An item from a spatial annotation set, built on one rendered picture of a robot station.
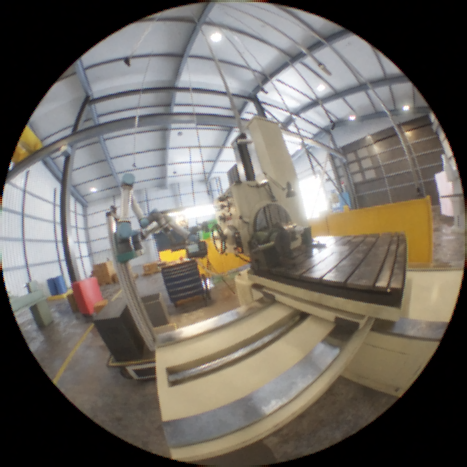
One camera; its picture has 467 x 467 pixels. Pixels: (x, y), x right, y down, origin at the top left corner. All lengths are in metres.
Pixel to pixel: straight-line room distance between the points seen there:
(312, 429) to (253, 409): 0.79
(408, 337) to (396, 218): 2.41
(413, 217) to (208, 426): 3.40
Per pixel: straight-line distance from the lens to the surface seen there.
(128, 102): 9.45
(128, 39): 7.51
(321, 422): 1.43
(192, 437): 0.71
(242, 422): 0.68
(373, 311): 0.83
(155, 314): 2.58
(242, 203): 1.70
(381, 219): 3.29
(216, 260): 4.49
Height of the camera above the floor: 1.38
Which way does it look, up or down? 2 degrees down
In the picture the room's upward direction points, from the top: 12 degrees counter-clockwise
